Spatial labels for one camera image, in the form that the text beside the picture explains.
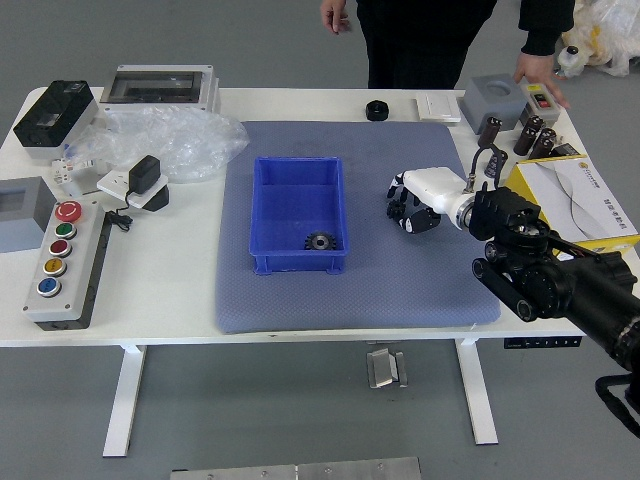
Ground person's right hand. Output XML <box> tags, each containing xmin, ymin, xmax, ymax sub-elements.
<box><xmin>319</xmin><ymin>0</ymin><xmax>351</xmax><ymax>35</ymax></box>

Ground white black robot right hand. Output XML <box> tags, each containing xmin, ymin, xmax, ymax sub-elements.
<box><xmin>385</xmin><ymin>167</ymin><xmax>469</xmax><ymax>235</ymax></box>

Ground person's left hand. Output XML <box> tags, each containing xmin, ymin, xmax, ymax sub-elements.
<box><xmin>513</xmin><ymin>51</ymin><xmax>571</xmax><ymax>110</ymax></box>

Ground big black gear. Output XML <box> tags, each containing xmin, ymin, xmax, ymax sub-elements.
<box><xmin>303</xmin><ymin>230</ymin><xmax>337</xmax><ymax>251</ymax></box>

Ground grey box with round hole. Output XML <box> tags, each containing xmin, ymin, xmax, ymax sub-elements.
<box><xmin>459</xmin><ymin>73</ymin><xmax>530</xmax><ymax>135</ymax></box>

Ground yellow white cardboard box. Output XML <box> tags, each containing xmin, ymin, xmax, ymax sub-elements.
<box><xmin>502</xmin><ymin>154</ymin><xmax>640</xmax><ymax>254</ymax></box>

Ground blue plastic box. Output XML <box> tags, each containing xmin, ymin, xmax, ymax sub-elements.
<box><xmin>248</xmin><ymin>156</ymin><xmax>350</xmax><ymax>276</ymax></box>

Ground grey clear-lid distribution box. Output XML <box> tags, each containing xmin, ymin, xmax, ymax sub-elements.
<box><xmin>99</xmin><ymin>63</ymin><xmax>222</xmax><ymax>114</ymax></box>

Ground grey box with window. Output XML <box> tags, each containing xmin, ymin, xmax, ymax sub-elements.
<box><xmin>0</xmin><ymin>175</ymin><xmax>57</xmax><ymax>255</ymax></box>

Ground white bottle black cap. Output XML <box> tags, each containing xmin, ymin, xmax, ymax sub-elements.
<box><xmin>556</xmin><ymin>44</ymin><xmax>589</xmax><ymax>79</ymax></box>

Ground brown cylindrical capacitor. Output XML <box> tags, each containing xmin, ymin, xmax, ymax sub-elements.
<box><xmin>477</xmin><ymin>115</ymin><xmax>504</xmax><ymax>150</ymax></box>
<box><xmin>528</xmin><ymin>128</ymin><xmax>559</xmax><ymax>161</ymax></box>
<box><xmin>513</xmin><ymin>115</ymin><xmax>546</xmax><ymax>156</ymax></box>

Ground black cylindrical capacitor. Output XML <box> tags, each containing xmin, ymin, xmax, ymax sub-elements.
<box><xmin>483</xmin><ymin>148</ymin><xmax>509</xmax><ymax>180</ymax></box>

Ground white yellow plastic bags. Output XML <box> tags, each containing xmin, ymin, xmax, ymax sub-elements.
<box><xmin>562</xmin><ymin>0</ymin><xmax>640</xmax><ymax>77</ymax></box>

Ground person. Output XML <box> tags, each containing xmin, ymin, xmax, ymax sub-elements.
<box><xmin>355</xmin><ymin>0</ymin><xmax>576</xmax><ymax>90</ymax></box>

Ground blue-grey padded mat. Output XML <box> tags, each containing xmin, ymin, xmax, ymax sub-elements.
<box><xmin>214</xmin><ymin>119</ymin><xmax>502</xmax><ymax>335</ymax></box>

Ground clear plastic bag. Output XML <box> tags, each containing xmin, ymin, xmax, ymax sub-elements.
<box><xmin>64</xmin><ymin>104</ymin><xmax>251</xmax><ymax>185</ymax></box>

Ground black table control panel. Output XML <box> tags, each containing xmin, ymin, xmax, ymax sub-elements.
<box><xmin>503</xmin><ymin>336</ymin><xmax>584</xmax><ymax>350</ymax></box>

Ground white table leg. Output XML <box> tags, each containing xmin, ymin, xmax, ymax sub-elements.
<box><xmin>453</xmin><ymin>338</ymin><xmax>500</xmax><ymax>446</ymax></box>
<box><xmin>102</xmin><ymin>344</ymin><xmax>147</xmax><ymax>459</ymax></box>

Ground black power adapter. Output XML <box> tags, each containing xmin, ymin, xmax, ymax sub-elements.
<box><xmin>128</xmin><ymin>154</ymin><xmax>162</xmax><ymax>194</ymax></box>

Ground white power socket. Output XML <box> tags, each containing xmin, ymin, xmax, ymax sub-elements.
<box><xmin>96</xmin><ymin>169</ymin><xmax>171</xmax><ymax>214</ymax></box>

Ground white plastic connector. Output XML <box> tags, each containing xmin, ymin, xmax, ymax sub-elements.
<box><xmin>51</xmin><ymin>155</ymin><xmax>101</xmax><ymax>184</ymax></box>

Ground grey metal plate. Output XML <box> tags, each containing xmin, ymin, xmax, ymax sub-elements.
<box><xmin>169</xmin><ymin>455</ymin><xmax>422</xmax><ymax>480</ymax></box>

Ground five-button control station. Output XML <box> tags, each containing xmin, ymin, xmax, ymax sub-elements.
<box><xmin>22</xmin><ymin>199</ymin><xmax>112</xmax><ymax>332</ymax></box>

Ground grey red-black button switch box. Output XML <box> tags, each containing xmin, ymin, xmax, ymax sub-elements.
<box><xmin>519</xmin><ymin>82</ymin><xmax>562</xmax><ymax>126</ymax></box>

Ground white wall switch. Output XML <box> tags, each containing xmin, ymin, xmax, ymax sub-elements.
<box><xmin>415</xmin><ymin>92</ymin><xmax>462</xmax><ymax>123</ymax></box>

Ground silver metal bracket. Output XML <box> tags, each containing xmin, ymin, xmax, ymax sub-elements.
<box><xmin>366</xmin><ymin>348</ymin><xmax>411</xmax><ymax>391</ymax></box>

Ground black-lidded grey enclosure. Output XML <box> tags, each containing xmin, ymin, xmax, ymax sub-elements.
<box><xmin>12</xmin><ymin>79</ymin><xmax>100</xmax><ymax>162</ymax></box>

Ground black adapter cord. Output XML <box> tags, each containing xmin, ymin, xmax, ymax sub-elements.
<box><xmin>103</xmin><ymin>189</ymin><xmax>136</xmax><ymax>234</ymax></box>

